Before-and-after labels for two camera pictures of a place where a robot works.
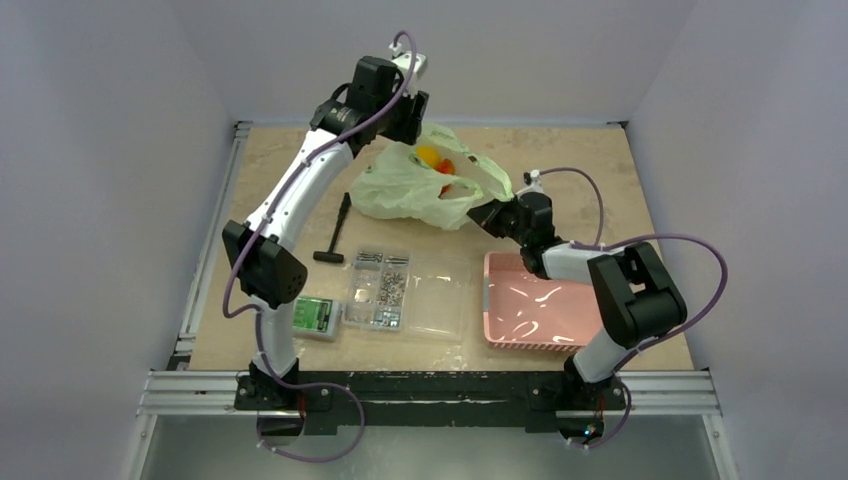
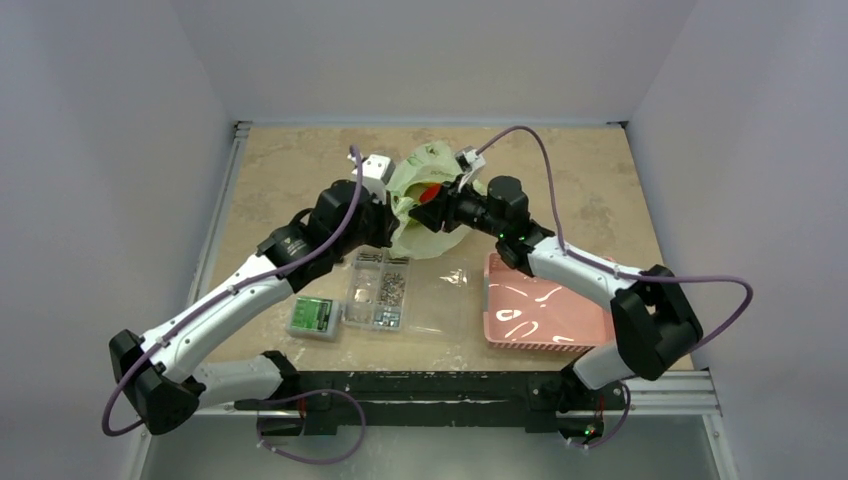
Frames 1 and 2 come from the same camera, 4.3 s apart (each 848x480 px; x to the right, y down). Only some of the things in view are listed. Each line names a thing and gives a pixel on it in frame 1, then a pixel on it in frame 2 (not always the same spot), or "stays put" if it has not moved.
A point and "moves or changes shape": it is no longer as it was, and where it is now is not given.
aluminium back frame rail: x=458 y=124 stays put
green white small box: x=316 y=318 stays put
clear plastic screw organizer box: x=389 y=289 stays put
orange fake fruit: x=446 y=167 → x=430 y=192
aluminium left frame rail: x=180 y=359 stays put
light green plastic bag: x=398 y=186 moves or changes shape
